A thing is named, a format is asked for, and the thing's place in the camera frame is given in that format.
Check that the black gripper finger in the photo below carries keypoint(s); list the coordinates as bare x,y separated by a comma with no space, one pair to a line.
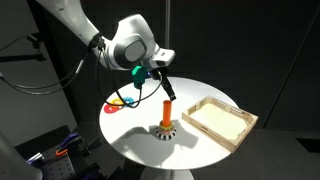
166,86

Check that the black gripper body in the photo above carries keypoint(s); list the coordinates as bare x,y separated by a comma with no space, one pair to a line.
156,71

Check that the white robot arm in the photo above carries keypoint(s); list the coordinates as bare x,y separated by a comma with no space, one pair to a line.
130,43

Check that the grey vertical pole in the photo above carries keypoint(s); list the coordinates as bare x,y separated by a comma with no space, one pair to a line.
167,23

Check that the wooden tray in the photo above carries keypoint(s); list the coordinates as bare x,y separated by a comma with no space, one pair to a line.
216,121

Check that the purple clamp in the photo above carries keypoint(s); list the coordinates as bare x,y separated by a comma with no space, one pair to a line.
70,138

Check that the perforated metal board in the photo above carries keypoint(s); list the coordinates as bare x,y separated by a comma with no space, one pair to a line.
60,166

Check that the silver metal tool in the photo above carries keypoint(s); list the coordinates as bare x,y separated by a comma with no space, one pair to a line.
35,158

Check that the teal camera mount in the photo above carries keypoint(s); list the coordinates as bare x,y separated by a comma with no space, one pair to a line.
138,77

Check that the orange stacking post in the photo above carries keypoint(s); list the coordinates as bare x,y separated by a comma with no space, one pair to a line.
166,111

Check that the white table pedestal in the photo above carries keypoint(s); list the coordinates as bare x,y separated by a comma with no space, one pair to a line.
166,175

